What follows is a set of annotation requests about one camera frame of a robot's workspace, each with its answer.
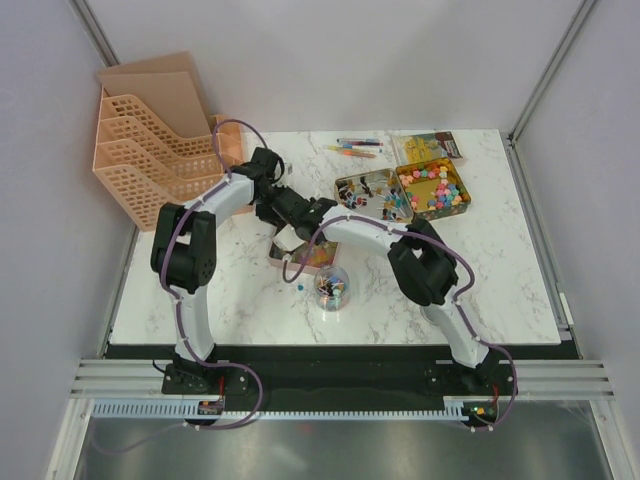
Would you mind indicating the gold tin of lollipops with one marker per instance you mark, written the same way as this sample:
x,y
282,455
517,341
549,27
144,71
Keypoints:
x,y
377,194

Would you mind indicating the gold tin of star candies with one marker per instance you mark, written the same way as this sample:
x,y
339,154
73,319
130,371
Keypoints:
x,y
434,189

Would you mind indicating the peach plastic file organizer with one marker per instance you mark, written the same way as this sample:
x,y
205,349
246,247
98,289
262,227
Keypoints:
x,y
156,140

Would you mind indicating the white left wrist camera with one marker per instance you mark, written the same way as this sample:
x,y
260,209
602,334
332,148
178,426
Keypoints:
x,y
283,169

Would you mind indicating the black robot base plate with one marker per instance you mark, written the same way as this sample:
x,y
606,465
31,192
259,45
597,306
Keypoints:
x,y
358,375

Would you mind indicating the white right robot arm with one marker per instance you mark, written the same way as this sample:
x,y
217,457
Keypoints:
x,y
428,272

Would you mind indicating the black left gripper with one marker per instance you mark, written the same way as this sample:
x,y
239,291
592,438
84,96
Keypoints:
x,y
271,217

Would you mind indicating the light blue cable duct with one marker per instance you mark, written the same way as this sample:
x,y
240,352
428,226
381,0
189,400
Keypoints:
x,y
439,409

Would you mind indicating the pink tray of gummy candies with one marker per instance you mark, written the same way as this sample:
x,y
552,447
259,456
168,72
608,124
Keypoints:
x,y
322,255

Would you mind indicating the paperback book with yellow cover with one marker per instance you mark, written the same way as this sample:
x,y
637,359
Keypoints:
x,y
425,147

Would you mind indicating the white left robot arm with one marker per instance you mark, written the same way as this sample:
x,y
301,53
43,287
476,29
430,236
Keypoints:
x,y
184,257

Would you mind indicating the clear glass jar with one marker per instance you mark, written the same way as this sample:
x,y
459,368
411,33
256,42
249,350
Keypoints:
x,y
332,288

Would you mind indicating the orange highlighter pen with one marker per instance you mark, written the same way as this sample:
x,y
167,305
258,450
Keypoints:
x,y
357,153

